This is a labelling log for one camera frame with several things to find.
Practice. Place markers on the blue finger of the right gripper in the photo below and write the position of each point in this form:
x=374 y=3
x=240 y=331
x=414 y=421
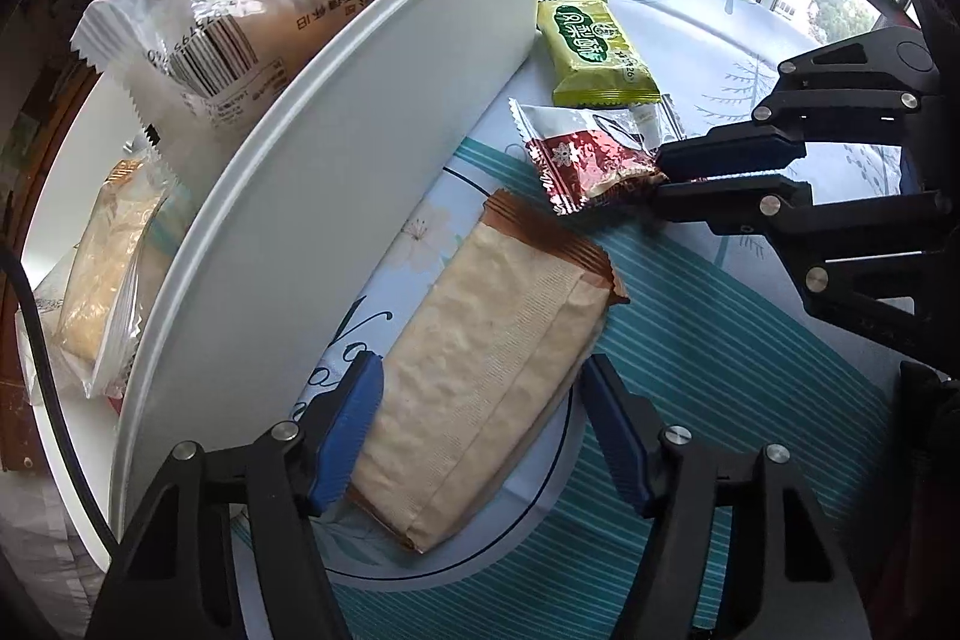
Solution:
x=730 y=150

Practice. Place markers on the light blue tree tablecloth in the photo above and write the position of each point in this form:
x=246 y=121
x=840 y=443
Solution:
x=716 y=59

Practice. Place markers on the sliced bread blue bag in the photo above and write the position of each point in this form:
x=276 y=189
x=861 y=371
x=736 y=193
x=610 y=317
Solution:
x=96 y=301

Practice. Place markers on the white plastic bin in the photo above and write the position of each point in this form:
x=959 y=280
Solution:
x=299 y=220

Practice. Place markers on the green snack packet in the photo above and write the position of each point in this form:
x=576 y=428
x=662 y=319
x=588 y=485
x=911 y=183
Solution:
x=595 y=63

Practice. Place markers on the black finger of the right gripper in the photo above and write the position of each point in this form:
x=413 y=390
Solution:
x=729 y=205

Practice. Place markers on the wafer bar clear wrapper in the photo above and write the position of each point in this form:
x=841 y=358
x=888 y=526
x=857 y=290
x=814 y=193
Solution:
x=480 y=368

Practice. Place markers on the red white cookie pack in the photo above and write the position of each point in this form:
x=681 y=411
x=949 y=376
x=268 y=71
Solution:
x=592 y=157

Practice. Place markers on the teal striped placemat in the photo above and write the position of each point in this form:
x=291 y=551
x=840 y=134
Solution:
x=712 y=334

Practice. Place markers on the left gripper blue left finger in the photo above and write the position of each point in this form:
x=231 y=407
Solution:
x=338 y=423

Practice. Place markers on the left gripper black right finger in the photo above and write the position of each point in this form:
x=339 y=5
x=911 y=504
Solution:
x=628 y=429

